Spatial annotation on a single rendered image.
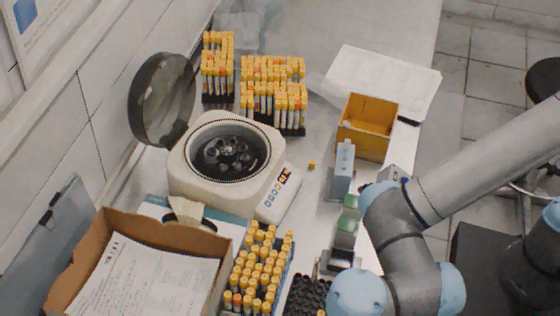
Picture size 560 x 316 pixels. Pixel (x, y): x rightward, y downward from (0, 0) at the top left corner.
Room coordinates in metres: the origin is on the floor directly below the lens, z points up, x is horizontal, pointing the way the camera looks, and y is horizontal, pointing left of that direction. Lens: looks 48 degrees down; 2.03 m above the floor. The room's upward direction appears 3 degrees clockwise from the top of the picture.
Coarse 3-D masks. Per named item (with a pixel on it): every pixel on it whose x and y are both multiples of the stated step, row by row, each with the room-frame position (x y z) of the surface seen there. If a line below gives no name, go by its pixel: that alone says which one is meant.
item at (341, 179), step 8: (344, 152) 0.97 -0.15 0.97; (352, 152) 0.98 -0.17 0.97; (336, 160) 0.95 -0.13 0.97; (344, 160) 0.95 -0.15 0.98; (352, 160) 0.95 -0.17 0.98; (328, 168) 1.00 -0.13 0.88; (336, 168) 0.92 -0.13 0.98; (344, 168) 0.93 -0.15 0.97; (352, 168) 0.93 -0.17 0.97; (328, 176) 0.97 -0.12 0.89; (336, 176) 0.91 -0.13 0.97; (344, 176) 0.90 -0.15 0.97; (352, 176) 0.98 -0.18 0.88; (328, 184) 0.95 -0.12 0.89; (336, 184) 0.90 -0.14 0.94; (344, 184) 0.90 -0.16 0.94; (352, 184) 0.95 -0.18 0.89; (328, 192) 0.92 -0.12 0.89; (336, 192) 0.90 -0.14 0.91; (344, 192) 0.90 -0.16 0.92; (352, 192) 0.93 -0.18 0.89; (336, 200) 0.90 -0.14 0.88
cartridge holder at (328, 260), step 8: (336, 248) 0.75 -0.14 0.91; (344, 248) 0.75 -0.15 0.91; (328, 256) 0.73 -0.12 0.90; (336, 256) 0.74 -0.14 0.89; (344, 256) 0.74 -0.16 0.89; (352, 256) 0.74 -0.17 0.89; (320, 264) 0.72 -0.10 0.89; (328, 264) 0.71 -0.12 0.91; (336, 264) 0.72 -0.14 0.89; (344, 264) 0.72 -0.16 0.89; (352, 264) 0.71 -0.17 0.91; (360, 264) 0.73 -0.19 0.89; (320, 272) 0.71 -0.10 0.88; (328, 272) 0.70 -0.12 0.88; (336, 272) 0.70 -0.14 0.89
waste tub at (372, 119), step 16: (352, 96) 1.18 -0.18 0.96; (368, 96) 1.17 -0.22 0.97; (352, 112) 1.18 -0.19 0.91; (368, 112) 1.17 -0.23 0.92; (384, 112) 1.16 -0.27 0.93; (352, 128) 1.05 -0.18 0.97; (368, 128) 1.15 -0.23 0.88; (384, 128) 1.15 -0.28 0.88; (336, 144) 1.06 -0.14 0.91; (352, 144) 1.05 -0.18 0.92; (368, 144) 1.04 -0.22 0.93; (384, 144) 1.03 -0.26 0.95; (368, 160) 1.04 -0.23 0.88; (384, 160) 1.03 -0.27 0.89
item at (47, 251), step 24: (72, 192) 0.74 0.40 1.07; (48, 216) 0.67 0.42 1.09; (72, 216) 0.71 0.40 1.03; (48, 240) 0.64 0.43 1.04; (72, 240) 0.68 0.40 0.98; (24, 264) 0.58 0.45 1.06; (48, 264) 0.62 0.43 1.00; (0, 288) 0.52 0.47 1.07; (24, 288) 0.55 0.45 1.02; (48, 288) 0.59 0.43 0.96; (0, 312) 0.50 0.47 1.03; (24, 312) 0.53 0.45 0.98
